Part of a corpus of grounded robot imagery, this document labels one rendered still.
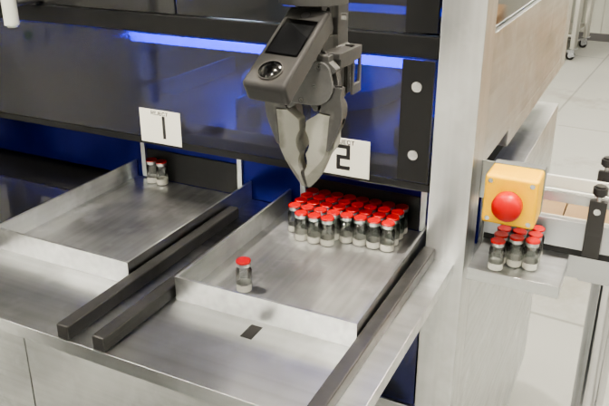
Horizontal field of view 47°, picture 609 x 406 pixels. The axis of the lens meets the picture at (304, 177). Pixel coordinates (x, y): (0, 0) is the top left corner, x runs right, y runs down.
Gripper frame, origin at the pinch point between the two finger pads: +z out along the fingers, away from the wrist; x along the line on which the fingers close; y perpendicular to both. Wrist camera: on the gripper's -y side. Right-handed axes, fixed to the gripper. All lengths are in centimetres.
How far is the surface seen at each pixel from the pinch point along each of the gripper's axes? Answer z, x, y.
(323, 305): 21.4, 1.2, 8.3
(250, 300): 18.6, 8.3, 1.4
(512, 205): 9.2, -18.9, 24.1
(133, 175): 21, 54, 34
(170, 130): 7.8, 38.8, 27.5
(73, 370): 67, 70, 28
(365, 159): 7.5, 3.3, 27.4
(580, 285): 110, -23, 195
